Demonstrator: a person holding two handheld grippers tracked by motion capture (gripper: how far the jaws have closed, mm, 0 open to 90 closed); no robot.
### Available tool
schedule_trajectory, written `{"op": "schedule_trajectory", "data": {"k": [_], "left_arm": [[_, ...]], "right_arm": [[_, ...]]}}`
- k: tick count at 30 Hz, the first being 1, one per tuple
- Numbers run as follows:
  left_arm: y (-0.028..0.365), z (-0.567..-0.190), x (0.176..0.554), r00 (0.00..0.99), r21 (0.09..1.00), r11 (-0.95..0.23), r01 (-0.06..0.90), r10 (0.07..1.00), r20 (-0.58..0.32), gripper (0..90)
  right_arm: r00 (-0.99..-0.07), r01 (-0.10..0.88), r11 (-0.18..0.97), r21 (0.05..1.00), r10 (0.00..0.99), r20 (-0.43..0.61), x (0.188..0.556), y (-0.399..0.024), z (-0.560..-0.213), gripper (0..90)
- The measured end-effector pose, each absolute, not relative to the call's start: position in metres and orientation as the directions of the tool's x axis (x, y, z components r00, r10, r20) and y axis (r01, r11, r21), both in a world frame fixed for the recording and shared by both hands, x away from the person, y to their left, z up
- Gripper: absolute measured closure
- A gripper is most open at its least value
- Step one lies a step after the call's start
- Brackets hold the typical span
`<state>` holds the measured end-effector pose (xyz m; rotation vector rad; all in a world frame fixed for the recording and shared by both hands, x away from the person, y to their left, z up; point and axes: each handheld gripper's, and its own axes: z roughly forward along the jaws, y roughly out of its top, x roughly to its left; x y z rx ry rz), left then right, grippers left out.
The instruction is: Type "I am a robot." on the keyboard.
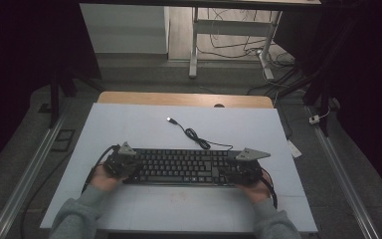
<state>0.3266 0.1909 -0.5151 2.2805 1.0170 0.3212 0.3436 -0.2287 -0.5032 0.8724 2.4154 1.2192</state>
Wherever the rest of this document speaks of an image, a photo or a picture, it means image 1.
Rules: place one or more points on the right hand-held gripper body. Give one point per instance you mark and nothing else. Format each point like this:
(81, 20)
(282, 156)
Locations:
(245, 171)

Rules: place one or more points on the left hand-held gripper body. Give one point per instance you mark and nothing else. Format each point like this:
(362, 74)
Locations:
(121, 164)

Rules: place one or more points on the black computer keyboard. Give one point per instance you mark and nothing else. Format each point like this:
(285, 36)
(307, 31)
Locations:
(179, 166)

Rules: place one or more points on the person's right hand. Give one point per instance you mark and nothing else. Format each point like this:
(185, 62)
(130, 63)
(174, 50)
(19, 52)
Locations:
(257, 192)

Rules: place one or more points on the person's left hand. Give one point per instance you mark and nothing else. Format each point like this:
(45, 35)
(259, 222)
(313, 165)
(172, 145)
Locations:
(101, 181)

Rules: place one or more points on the white table cover sheet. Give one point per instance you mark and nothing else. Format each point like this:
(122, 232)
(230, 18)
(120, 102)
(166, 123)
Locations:
(165, 209)

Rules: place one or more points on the white paper tag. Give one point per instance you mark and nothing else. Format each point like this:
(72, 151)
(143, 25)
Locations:
(294, 149)

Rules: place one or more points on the wooden table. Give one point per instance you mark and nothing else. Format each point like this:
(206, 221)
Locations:
(179, 99)

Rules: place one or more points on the small white adapter box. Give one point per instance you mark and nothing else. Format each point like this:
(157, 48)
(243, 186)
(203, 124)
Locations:
(314, 119)

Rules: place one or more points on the small black floor plate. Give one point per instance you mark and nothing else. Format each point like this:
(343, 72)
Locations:
(44, 108)

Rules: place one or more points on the black metal stand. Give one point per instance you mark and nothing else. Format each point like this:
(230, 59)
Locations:
(54, 96)
(323, 89)

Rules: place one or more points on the white cabinet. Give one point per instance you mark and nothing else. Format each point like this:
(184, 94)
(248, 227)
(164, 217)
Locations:
(126, 30)

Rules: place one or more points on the dark curtain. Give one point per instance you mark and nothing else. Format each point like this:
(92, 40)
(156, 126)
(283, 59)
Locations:
(13, 66)
(371, 83)

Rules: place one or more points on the aluminium rail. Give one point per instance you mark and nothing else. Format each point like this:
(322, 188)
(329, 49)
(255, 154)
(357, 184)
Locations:
(344, 179)
(26, 179)

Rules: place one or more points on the white desk frame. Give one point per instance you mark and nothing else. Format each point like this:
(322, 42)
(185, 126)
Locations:
(232, 28)

